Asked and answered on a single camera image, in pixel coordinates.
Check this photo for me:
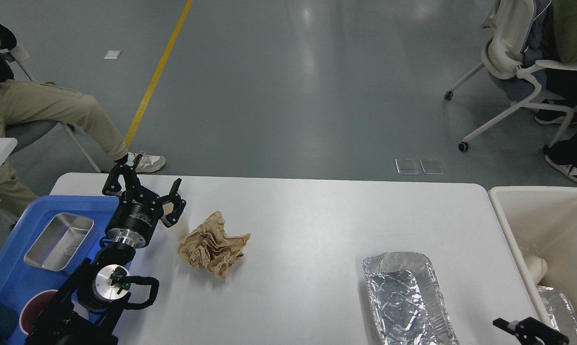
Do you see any pink mug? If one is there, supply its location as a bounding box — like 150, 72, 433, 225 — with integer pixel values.
18, 289, 90, 336

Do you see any white plastic bin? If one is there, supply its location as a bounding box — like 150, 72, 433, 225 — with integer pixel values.
488, 186, 577, 327

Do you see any stainless steel rectangular tray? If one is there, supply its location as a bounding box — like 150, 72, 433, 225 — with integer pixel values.
23, 212, 96, 275

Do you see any aluminium foil tray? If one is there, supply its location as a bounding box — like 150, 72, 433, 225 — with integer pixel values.
362, 252, 459, 345

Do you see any white office chair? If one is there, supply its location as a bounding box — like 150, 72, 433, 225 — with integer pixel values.
444, 0, 577, 151

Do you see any crumpled foil in bin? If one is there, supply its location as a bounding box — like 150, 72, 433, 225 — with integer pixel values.
536, 286, 577, 345

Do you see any person in black shirt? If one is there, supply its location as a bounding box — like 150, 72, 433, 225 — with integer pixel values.
0, 11, 167, 216

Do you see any seated person olive jacket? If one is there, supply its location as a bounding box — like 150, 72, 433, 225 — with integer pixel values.
541, 0, 577, 183

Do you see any white cup in bin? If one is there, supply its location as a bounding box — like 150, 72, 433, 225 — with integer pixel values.
523, 255, 549, 285

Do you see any grey office chair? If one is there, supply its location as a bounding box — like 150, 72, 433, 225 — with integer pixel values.
0, 44, 104, 173

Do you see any blue plastic tray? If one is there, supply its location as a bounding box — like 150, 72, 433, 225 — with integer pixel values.
0, 195, 118, 344

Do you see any brown paper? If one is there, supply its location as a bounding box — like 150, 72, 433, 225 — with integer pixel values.
177, 210, 251, 279

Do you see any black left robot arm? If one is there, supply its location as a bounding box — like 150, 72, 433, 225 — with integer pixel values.
25, 155, 187, 345

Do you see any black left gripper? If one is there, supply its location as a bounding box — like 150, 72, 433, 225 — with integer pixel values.
102, 154, 187, 249

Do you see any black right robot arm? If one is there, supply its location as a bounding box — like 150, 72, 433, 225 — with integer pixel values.
492, 317, 569, 345

